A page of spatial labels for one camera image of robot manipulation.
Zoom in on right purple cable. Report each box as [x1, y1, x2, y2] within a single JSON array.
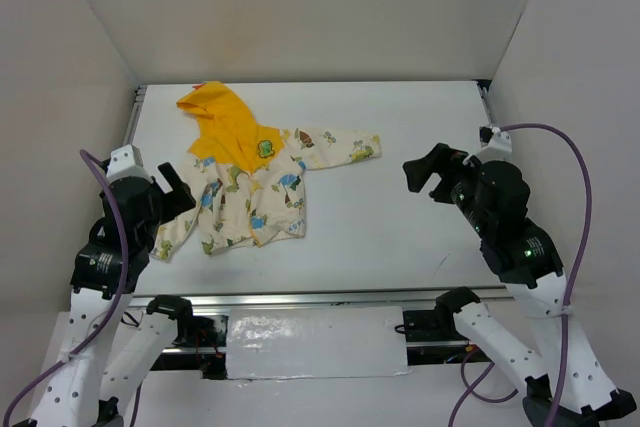
[[447, 122, 592, 427]]

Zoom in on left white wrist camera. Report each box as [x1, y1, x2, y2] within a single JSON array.
[[106, 144, 149, 183]]

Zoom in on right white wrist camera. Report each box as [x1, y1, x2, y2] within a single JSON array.
[[475, 126, 512, 163]]

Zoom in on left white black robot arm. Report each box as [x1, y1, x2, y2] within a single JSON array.
[[22, 152, 196, 426]]

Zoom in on aluminium front rail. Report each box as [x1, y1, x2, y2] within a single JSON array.
[[127, 286, 509, 309]]

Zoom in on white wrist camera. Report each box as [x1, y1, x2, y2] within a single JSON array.
[[106, 144, 149, 183], [475, 126, 512, 163]]

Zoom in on yellow hooded printed kids jacket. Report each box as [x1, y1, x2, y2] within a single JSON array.
[[151, 82, 382, 262]]

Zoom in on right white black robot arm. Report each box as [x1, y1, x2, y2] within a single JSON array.
[[403, 143, 637, 426]]

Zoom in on white foil covered plate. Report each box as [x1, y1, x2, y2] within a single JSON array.
[[226, 306, 409, 380]]

